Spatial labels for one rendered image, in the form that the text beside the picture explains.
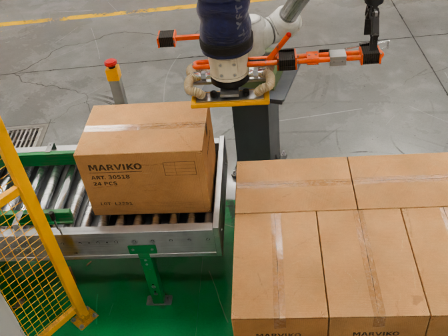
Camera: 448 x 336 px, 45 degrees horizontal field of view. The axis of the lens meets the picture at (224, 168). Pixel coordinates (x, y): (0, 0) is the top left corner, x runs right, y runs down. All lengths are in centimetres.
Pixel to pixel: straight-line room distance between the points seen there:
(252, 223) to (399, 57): 274
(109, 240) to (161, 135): 58
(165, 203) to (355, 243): 93
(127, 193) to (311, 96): 218
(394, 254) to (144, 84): 294
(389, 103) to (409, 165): 146
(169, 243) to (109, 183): 41
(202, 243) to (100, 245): 50
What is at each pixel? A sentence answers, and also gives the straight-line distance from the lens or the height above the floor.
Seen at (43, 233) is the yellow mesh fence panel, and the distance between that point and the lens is 258.
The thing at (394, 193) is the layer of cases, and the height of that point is 54.
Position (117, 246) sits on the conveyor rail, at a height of 49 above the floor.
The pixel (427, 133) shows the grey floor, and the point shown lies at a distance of 410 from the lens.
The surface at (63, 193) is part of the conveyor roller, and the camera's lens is 301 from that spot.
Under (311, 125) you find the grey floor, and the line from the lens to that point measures 409.
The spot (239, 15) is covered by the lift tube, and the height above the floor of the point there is 152.
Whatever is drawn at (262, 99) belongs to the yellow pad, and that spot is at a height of 116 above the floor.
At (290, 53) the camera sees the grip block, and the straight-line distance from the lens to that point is 238.
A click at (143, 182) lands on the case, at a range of 259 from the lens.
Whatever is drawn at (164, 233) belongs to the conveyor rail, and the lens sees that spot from 258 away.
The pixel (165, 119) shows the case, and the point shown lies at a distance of 264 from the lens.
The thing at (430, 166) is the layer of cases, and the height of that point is 54.
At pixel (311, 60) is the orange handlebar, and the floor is 128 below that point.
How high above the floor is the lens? 246
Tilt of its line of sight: 41 degrees down
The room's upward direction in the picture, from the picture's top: 7 degrees counter-clockwise
